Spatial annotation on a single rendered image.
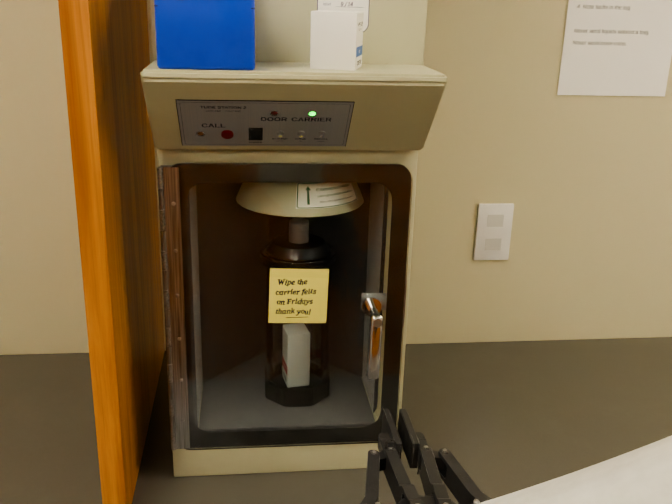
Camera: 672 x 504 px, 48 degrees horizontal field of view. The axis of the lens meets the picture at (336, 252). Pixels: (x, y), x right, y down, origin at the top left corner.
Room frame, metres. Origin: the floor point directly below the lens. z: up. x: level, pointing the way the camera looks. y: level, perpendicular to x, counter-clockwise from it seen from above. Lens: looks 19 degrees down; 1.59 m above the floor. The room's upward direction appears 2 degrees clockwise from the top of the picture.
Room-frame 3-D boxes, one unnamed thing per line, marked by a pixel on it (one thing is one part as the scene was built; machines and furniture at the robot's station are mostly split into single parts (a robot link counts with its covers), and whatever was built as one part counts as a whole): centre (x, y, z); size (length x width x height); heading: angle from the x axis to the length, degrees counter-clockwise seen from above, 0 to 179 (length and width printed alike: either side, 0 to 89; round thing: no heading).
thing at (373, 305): (0.89, -0.05, 1.17); 0.05 x 0.03 x 0.10; 7
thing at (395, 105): (0.85, 0.05, 1.46); 0.32 x 0.12 x 0.10; 97
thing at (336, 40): (0.86, 0.01, 1.54); 0.05 x 0.05 x 0.06; 81
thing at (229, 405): (0.90, 0.06, 1.19); 0.30 x 0.01 x 0.40; 97
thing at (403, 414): (0.69, -0.08, 1.14); 0.07 x 0.01 x 0.03; 7
